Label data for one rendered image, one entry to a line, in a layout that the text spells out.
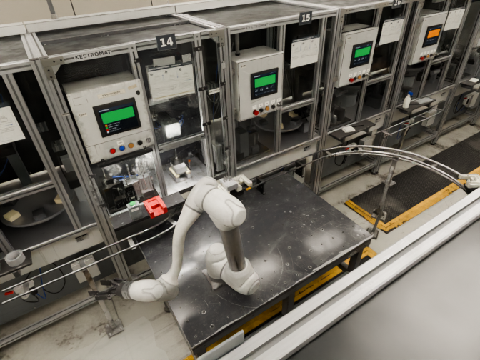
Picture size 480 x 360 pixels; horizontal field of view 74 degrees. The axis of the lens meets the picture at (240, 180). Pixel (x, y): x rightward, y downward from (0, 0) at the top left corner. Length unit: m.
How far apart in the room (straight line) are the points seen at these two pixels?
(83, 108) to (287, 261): 1.62
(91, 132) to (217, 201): 0.99
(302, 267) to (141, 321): 1.43
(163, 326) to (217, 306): 0.88
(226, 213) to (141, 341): 1.68
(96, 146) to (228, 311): 1.30
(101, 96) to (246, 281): 1.36
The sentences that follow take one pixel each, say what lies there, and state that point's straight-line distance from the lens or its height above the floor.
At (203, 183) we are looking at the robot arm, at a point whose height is 1.52.
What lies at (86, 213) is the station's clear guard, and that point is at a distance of 2.47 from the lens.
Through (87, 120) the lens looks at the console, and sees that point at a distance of 2.12.
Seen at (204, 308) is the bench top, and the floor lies 0.68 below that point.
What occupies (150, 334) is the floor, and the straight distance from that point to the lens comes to 2.90.
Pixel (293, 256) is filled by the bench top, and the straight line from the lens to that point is 2.35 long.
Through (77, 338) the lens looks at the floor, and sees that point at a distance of 3.10.
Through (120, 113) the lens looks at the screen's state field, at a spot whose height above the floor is 1.66.
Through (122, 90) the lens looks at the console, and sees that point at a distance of 2.11.
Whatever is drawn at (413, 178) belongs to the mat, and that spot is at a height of 0.01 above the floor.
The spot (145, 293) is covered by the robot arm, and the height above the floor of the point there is 1.13.
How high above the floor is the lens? 2.46
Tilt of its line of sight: 36 degrees down
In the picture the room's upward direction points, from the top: 3 degrees counter-clockwise
